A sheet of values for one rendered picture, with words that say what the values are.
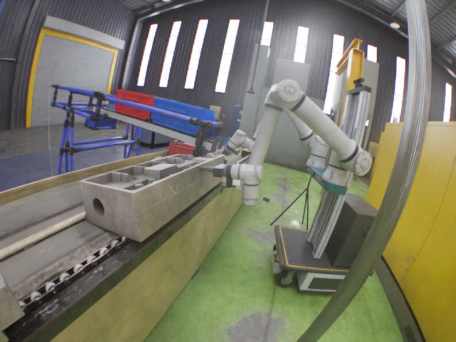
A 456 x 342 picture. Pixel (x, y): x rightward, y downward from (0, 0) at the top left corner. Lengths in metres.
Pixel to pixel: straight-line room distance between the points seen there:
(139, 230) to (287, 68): 8.26
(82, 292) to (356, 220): 1.67
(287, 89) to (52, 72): 11.26
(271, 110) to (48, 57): 11.15
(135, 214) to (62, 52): 11.47
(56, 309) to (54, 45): 11.51
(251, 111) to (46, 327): 7.04
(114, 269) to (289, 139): 6.66
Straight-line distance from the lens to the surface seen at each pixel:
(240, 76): 11.22
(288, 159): 7.04
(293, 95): 1.00
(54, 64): 11.70
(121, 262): 0.76
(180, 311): 1.54
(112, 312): 0.86
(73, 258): 0.85
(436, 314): 1.97
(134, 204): 0.72
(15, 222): 1.15
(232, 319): 1.56
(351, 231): 1.70
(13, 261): 0.91
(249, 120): 7.06
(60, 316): 0.67
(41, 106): 11.40
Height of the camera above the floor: 1.29
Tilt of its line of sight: 15 degrees down
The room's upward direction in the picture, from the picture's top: 11 degrees clockwise
